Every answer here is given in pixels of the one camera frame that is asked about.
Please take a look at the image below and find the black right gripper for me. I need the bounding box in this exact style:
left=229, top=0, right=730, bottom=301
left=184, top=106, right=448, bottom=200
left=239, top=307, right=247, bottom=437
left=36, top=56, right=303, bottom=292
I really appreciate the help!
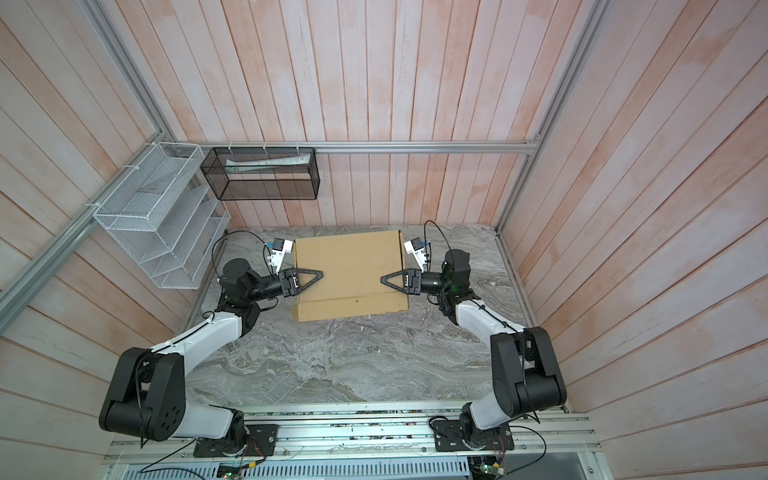
left=383, top=270, right=451, bottom=299

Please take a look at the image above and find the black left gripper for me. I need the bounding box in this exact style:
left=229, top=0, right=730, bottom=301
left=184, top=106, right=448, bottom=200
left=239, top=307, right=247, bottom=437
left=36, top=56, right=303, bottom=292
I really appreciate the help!
left=247, top=266, right=324, bottom=302

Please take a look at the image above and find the brown cardboard box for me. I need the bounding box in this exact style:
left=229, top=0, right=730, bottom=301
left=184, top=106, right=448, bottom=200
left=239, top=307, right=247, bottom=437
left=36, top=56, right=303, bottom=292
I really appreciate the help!
left=292, top=230, right=409, bottom=322

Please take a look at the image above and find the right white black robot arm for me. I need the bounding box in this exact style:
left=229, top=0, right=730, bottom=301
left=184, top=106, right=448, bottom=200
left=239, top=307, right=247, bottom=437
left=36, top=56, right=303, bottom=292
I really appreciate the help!
left=381, top=241, right=567, bottom=438

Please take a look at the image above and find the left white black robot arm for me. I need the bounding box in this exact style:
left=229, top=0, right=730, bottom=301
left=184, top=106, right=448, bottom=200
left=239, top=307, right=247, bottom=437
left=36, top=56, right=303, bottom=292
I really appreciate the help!
left=98, top=258, right=323, bottom=456

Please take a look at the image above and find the white paper in black basket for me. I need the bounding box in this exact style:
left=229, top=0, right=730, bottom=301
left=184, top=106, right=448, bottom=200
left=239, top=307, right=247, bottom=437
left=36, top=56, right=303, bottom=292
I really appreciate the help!
left=225, top=154, right=312, bottom=174

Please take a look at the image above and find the right green circuit board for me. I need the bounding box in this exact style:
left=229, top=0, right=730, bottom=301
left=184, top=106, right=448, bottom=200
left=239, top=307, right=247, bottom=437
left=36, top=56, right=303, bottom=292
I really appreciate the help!
left=467, top=457, right=505, bottom=480

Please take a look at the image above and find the green circuit board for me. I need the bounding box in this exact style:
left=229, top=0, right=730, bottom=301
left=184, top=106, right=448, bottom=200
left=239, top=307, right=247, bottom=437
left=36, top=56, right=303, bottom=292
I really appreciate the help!
left=216, top=465, right=247, bottom=480
left=467, top=457, right=505, bottom=480

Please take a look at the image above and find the left green circuit board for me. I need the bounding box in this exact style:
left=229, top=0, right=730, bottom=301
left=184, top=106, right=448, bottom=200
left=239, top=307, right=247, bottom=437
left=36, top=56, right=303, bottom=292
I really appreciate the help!
left=216, top=465, right=247, bottom=480

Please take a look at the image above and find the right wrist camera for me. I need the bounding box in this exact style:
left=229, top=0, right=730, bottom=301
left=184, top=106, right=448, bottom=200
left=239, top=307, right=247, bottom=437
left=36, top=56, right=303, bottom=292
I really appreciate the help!
left=404, top=237, right=431, bottom=272

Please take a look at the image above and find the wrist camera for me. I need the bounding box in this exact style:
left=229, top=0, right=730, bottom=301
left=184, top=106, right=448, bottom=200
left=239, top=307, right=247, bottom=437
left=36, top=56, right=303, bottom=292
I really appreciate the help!
left=267, top=238, right=294, bottom=274
left=404, top=237, right=431, bottom=272

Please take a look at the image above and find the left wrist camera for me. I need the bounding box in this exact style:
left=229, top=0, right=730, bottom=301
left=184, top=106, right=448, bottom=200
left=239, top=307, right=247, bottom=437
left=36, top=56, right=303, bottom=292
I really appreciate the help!
left=267, top=238, right=294, bottom=274

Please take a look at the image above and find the black wire mesh basket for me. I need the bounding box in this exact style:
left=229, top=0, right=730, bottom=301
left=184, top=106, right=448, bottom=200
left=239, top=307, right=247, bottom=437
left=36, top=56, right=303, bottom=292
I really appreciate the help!
left=201, top=146, right=321, bottom=201

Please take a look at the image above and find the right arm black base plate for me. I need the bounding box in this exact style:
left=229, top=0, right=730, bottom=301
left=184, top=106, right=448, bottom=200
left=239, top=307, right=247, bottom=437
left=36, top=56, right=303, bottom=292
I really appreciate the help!
left=428, top=416, right=514, bottom=453

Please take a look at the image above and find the aluminium mounting rail frame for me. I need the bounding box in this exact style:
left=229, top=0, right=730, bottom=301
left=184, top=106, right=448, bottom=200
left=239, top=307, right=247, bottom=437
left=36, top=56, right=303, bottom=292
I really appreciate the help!
left=101, top=398, right=601, bottom=466

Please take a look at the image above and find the white wire mesh shelf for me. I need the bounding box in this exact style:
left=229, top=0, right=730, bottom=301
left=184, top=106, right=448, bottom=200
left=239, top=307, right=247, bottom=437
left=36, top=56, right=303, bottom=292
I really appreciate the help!
left=94, top=142, right=230, bottom=290

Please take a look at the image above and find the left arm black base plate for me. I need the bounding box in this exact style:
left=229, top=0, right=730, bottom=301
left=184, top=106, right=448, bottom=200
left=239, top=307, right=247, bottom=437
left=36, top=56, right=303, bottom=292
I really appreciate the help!
left=193, top=424, right=279, bottom=458

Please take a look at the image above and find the white slotted cable duct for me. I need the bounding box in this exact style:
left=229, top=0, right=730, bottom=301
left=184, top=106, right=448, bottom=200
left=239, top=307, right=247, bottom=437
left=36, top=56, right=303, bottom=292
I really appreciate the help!
left=112, top=456, right=470, bottom=479

